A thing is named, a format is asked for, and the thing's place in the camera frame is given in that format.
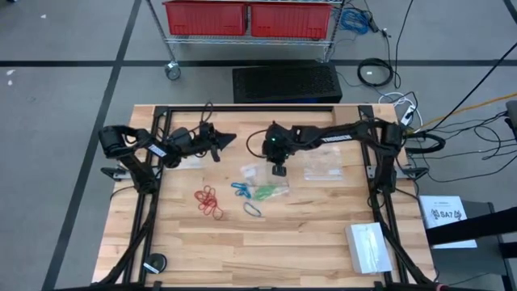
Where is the white power strip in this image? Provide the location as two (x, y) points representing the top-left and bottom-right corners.
(399, 103), (417, 127)

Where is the yellow cable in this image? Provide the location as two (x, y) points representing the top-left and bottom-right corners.
(419, 92), (517, 127)

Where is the thick black diagonal cable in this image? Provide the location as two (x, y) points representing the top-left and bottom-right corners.
(422, 52), (517, 134)

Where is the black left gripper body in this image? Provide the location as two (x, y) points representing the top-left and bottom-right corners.
(191, 122), (222, 163)

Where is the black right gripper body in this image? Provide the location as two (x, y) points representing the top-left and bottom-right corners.
(261, 122), (292, 178)

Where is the long black hanging cable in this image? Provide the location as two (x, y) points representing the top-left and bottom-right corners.
(393, 0), (416, 89)

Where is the chrome wire shelf rack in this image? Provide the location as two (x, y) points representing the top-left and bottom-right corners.
(144, 0), (347, 81)

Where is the red plastic storage bin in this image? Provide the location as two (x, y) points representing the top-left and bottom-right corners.
(249, 2), (334, 40)
(162, 1), (248, 36)

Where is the black cable coil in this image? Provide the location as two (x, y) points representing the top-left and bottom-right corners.
(357, 57), (395, 88)

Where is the thick black hose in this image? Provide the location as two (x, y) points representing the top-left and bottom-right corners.
(405, 131), (447, 155)

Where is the white cardboard box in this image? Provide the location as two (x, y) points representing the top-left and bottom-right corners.
(345, 221), (393, 275)

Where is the blue cable coil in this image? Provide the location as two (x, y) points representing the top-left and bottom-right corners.
(340, 7), (371, 36)

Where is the white printed manual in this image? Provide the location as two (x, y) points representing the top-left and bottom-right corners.
(418, 195), (478, 250)

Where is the round black and white spool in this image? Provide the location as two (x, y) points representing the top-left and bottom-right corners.
(143, 252), (168, 275)

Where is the black perforated metal box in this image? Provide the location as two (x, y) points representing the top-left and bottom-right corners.
(232, 64), (343, 104)

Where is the small brown cardboard box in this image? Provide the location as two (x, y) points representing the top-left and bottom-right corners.
(333, 105), (361, 133)

